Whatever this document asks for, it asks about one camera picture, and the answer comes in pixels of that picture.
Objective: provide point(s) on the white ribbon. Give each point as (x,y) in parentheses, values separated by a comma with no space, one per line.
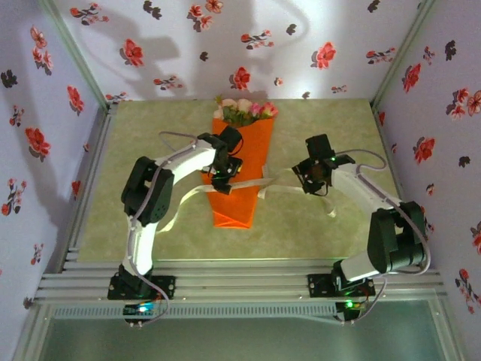
(248,184)

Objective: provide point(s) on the orange wrapping paper sheet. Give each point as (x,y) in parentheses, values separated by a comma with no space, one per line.
(240,207)

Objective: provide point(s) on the pale peach artificial flower stem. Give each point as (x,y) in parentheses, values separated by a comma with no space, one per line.
(227,104)

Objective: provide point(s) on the cream artificial flower stem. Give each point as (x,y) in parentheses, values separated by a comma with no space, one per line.
(244,104)

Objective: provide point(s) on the deep pink artificial flower stem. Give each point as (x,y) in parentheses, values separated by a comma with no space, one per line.
(270,110)

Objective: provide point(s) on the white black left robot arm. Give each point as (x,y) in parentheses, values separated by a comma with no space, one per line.
(188,161)

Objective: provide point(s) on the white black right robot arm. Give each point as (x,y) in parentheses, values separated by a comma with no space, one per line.
(357,188)

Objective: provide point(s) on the aluminium side rail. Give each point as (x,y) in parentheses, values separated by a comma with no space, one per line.
(98,150)
(392,169)

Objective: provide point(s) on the aluminium mounting rail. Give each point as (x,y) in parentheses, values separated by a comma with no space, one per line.
(240,280)

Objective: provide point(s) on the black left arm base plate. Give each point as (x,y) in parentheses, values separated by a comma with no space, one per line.
(169,286)

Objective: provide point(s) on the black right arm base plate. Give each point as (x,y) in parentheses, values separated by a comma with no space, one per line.
(317,286)

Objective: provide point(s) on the aluminium corner post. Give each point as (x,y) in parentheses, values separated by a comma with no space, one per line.
(401,56)
(75,56)

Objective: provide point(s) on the aluminium lower frame post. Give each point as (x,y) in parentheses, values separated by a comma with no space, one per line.
(30,334)
(449,334)

